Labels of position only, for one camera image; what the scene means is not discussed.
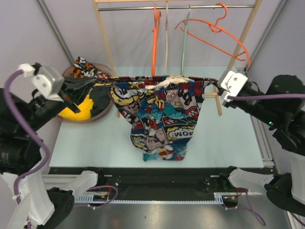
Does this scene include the comic print shorts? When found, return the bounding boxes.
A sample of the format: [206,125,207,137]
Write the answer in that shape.
[107,75,216,161]

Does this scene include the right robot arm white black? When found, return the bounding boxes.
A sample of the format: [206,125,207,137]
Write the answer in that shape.
[214,70,305,216]

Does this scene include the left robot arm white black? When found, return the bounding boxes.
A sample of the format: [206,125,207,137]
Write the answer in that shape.
[0,71,105,229]

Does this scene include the orange hanger right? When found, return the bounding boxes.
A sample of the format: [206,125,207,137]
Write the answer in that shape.
[174,2,251,69]

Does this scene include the orange hanger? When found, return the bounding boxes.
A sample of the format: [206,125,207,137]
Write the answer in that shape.
[151,4,162,75]
[174,2,251,69]

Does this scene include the beige wooden hanger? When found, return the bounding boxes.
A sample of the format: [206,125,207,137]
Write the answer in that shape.
[163,1,169,75]

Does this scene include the pale green hanger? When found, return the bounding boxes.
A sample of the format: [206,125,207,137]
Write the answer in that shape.
[180,5,191,75]

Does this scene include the orange hanger left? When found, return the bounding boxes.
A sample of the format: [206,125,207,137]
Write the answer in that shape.
[151,4,162,75]

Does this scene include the brown laundry basket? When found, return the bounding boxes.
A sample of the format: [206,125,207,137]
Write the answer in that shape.
[57,62,115,124]

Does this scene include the dark green garment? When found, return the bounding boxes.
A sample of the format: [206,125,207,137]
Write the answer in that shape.
[90,87,111,118]

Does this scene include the yellow garment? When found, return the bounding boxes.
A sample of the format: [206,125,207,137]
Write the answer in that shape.
[58,94,94,122]

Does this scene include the orange camouflage print garment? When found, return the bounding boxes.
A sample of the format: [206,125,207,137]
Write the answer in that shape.
[70,56,111,79]

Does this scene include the metal hanging rod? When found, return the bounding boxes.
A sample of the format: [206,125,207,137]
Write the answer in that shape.
[98,5,255,12]

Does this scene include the wooden clothes rack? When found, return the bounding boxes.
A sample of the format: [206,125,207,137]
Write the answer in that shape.
[92,0,263,117]

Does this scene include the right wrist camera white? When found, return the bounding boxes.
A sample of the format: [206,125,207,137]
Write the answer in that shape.
[219,69,248,102]

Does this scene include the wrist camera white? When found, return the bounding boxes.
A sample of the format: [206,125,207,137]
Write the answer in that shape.
[219,69,248,102]
[17,62,64,102]

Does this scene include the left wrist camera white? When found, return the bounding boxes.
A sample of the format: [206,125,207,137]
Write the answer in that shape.
[17,62,64,102]

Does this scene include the light blue cable duct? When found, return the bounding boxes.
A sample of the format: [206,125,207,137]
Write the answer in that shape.
[74,192,223,205]

